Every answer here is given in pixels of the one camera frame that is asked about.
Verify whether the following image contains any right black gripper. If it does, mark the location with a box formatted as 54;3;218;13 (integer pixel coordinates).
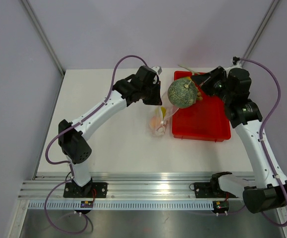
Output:
192;66;233;104

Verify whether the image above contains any yellow star fruit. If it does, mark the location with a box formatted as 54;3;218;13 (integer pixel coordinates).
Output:
160;107;167;119

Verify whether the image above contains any green netted melon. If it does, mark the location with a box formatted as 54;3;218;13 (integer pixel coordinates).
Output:
167;76;199;109

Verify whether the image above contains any orange peach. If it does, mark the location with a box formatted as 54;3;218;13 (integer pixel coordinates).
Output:
149;116;162;129

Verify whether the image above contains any clear zip top bag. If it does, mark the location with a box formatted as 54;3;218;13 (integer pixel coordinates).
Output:
148;91;179;136

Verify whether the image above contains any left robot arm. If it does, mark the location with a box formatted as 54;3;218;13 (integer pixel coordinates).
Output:
58;65;162;198

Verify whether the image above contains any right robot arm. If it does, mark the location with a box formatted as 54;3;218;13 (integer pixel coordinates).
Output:
191;57;287;214

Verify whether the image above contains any brown longan bunch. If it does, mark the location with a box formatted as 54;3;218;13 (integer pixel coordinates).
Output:
197;91;203;101

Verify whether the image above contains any red plastic tray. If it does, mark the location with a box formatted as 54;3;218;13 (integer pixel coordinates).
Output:
172;71;231;142

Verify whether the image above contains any right controller board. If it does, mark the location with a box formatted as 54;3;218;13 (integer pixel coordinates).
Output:
212;200;230;214

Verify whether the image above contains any controller board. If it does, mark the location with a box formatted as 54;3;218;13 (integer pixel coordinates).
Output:
80;201;94;208
212;200;230;214

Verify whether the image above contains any left controller board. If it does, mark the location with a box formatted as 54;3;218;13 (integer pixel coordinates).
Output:
80;201;94;208

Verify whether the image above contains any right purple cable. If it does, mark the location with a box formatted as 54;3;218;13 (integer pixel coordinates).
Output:
182;57;287;228

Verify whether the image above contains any purple cable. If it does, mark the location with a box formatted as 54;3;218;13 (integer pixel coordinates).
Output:
182;57;287;228
44;55;94;235

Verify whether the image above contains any right frame post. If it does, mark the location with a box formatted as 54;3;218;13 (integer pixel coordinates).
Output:
242;0;282;59

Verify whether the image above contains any frame post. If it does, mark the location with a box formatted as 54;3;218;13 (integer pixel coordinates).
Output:
242;0;282;59
19;0;65;78

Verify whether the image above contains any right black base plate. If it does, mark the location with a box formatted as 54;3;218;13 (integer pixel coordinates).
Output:
189;182;236;199

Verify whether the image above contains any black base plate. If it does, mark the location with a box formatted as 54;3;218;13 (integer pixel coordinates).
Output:
189;182;236;199
63;182;108;198

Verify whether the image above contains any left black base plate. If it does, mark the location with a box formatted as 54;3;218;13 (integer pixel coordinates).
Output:
63;182;108;198

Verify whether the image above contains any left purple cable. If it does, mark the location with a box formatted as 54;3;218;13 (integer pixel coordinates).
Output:
44;55;94;235

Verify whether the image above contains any aluminium rail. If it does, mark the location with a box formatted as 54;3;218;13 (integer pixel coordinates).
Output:
18;172;287;201

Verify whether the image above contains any left frame post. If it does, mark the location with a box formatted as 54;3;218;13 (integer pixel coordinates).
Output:
19;0;65;78

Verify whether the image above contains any white slotted cable duct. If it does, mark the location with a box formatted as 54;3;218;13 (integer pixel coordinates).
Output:
28;200;213;211

